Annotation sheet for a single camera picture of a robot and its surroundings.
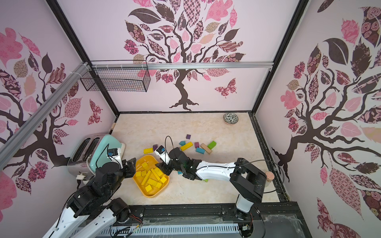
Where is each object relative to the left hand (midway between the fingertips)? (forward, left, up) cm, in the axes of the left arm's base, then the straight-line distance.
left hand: (132, 163), depth 71 cm
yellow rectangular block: (+3, -9, -17) cm, 20 cm away
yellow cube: (-2, -13, -17) cm, 21 cm away
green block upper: (+22, -43, -19) cm, 52 cm away
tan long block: (+19, -39, -18) cm, 47 cm away
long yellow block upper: (+21, -25, -19) cm, 38 cm away
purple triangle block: (+20, -4, -17) cm, 27 cm away
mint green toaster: (+8, +27, -2) cm, 28 cm away
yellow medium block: (-1, -9, -17) cm, 19 cm away
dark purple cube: (+29, -26, -18) cm, 43 cm away
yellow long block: (-4, -8, -18) cm, 20 cm away
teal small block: (+18, -36, -19) cm, 44 cm away
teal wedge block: (+24, -23, -18) cm, 37 cm away
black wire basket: (+55, +18, +15) cm, 60 cm away
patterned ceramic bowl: (+45, -60, -17) cm, 77 cm away
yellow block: (-7, -5, -17) cm, 19 cm away
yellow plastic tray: (0, -4, -18) cm, 18 cm away
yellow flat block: (+18, +1, -19) cm, 26 cm away
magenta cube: (+22, -32, -18) cm, 43 cm away
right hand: (+4, -11, -5) cm, 13 cm away
